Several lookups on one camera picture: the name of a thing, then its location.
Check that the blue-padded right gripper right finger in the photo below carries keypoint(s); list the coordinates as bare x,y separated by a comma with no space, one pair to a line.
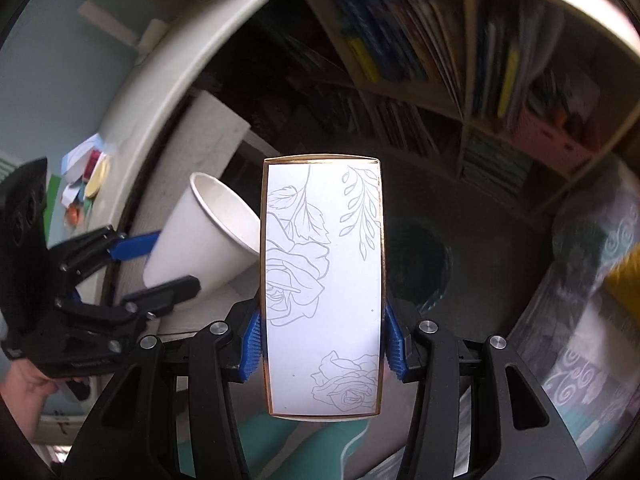
420,350

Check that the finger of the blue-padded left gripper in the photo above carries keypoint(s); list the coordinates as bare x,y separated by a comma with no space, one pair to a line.
127,247
160,300

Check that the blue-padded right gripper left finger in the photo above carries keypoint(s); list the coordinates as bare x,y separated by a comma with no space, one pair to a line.
225,352

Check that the white paper cup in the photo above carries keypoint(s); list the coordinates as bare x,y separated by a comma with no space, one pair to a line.
211,234

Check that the white rose-print box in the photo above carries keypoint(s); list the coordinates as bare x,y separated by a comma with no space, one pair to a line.
322,281

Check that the left hand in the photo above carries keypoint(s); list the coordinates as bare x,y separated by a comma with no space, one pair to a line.
25,390

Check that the yellow round sponge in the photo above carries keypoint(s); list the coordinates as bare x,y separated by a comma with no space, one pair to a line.
98,176

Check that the patterned bed blanket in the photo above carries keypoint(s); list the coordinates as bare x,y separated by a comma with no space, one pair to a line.
577,339

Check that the yellow pillow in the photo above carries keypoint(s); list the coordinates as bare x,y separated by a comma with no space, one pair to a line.
623,281

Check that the wooden bookshelf with books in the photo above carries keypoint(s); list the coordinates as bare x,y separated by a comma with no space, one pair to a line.
519,98

